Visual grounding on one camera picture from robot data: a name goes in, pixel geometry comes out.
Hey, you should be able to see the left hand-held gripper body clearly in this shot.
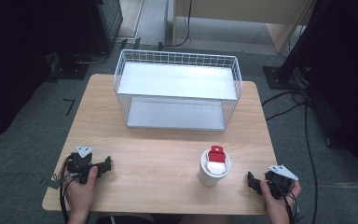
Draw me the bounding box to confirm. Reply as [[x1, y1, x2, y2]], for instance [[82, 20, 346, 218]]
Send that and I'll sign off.
[[65, 145, 104, 185]]

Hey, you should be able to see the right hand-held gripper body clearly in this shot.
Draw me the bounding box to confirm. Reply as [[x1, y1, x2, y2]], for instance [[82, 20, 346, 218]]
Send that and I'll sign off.
[[263, 164, 299, 201]]

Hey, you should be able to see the white cup with red lid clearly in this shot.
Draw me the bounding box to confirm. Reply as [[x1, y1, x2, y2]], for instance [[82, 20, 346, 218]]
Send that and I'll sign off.
[[197, 145, 234, 188]]

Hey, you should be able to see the white wire shelf rack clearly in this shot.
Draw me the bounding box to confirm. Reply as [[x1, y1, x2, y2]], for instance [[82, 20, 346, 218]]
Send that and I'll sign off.
[[113, 49, 243, 133]]

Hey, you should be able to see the person's right hand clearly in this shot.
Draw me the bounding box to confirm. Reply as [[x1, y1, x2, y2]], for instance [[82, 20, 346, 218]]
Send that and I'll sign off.
[[258, 179, 303, 220]]

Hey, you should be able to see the person's left hand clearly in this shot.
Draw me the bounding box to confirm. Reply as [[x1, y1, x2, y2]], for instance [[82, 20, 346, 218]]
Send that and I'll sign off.
[[63, 165, 99, 217]]

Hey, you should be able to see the black flat stand base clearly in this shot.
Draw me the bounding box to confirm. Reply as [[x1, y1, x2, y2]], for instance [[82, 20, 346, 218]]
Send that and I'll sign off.
[[47, 51, 90, 81]]

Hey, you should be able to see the dark curtain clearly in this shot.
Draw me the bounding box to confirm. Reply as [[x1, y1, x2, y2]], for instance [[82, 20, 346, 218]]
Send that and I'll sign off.
[[304, 0, 358, 189], [0, 0, 102, 147]]

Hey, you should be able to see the dark cabinet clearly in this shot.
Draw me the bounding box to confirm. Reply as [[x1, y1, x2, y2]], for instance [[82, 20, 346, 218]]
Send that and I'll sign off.
[[86, 0, 124, 54]]

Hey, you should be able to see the light wooden furniture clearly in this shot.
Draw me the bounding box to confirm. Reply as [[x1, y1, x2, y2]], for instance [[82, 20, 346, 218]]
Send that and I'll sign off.
[[172, 0, 317, 54]]

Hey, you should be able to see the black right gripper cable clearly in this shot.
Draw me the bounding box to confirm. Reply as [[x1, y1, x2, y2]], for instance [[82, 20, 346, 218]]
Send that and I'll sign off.
[[271, 175, 300, 224]]

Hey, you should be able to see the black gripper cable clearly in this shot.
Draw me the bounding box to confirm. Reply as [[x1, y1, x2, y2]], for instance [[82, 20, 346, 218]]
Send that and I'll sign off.
[[51, 154, 73, 224], [271, 175, 300, 224]]

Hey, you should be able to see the long black floor cable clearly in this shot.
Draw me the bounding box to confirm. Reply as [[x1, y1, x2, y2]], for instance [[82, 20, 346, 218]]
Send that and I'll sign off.
[[303, 99, 321, 224]]

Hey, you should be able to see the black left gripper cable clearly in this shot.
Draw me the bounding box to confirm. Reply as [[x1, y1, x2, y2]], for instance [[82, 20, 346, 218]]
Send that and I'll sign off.
[[51, 154, 73, 224]]

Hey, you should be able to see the looped black floor cable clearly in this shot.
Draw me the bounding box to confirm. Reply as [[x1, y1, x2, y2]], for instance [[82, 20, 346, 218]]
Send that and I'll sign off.
[[261, 89, 310, 122]]

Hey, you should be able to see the thin black floor cable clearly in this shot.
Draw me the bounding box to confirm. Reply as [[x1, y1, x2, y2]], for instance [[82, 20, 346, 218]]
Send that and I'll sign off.
[[75, 49, 112, 65]]

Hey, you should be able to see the black stand with base plate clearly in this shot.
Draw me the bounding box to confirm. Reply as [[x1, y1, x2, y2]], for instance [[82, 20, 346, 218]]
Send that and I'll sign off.
[[262, 0, 332, 91]]

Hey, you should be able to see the black hanging cable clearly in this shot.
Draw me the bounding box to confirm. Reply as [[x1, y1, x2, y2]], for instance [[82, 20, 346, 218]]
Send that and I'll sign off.
[[158, 0, 194, 50]]

